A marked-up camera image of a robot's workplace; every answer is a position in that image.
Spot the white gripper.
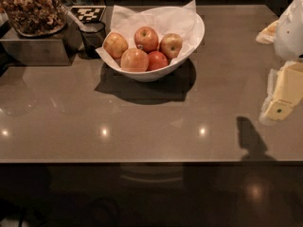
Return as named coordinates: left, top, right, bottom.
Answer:
left=256, top=0, right=303, bottom=126

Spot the yellow-red apple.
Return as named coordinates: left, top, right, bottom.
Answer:
left=159, top=33, right=183, bottom=59
left=103, top=32, right=129, bottom=59

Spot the white bowl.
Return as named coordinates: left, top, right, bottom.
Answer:
left=99, top=6, right=205, bottom=83

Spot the small red apple front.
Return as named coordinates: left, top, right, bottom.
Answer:
left=148, top=51, right=169, bottom=71

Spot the red apple top centre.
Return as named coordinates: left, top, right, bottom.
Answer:
left=134, top=26, right=159, bottom=53

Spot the large pink apple front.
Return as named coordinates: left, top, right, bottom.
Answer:
left=120, top=48, right=149, bottom=72

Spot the white paper liner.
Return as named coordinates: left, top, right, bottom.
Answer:
left=110, top=0, right=205, bottom=64

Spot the black mesh cup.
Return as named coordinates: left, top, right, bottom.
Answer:
left=80, top=21, right=106, bottom=59

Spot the black white fiducial marker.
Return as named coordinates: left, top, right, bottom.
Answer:
left=70, top=6, right=106, bottom=22

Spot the white utensil in cup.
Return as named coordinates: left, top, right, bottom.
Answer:
left=61, top=5, right=85, bottom=30

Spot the steel box stand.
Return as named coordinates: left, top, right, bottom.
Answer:
left=0, top=22, right=82, bottom=66

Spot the glass jar of granola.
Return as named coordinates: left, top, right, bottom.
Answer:
left=0, top=0, right=66, bottom=37

